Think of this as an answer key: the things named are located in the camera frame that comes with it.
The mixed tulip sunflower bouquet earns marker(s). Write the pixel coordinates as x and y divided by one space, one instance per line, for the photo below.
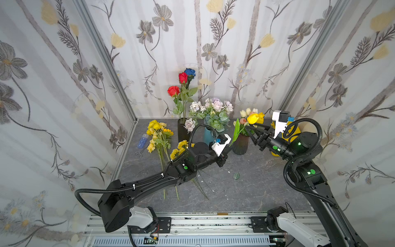
247 112

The yellow rose bunch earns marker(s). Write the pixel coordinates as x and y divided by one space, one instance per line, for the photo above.
160 142

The yellow marigold bouquet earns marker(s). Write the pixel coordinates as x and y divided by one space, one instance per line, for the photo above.
213 112

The black vase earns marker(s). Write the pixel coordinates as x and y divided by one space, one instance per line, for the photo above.
183 133

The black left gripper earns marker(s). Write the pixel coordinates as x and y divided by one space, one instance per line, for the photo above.
222 157

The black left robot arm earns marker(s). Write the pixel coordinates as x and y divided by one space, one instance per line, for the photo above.
116 204

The dark glass vase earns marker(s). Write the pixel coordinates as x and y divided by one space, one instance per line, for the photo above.
240 146

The blue pill organizer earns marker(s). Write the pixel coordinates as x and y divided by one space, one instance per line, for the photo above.
143 142

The red rose bouquet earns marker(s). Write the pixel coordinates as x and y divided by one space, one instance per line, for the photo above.
182 94

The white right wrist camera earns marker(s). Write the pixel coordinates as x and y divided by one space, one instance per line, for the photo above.
281 120

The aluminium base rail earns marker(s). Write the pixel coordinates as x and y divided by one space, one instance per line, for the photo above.
202 230

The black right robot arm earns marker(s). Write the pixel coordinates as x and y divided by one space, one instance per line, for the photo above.
304 176

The teal vase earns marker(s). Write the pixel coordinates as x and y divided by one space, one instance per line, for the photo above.
208 137

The small metal scissors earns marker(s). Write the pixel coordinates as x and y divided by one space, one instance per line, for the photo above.
139 153

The yellow lidded box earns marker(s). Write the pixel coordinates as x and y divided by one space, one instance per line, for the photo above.
293 134

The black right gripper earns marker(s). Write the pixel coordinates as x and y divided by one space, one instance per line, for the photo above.
264 141

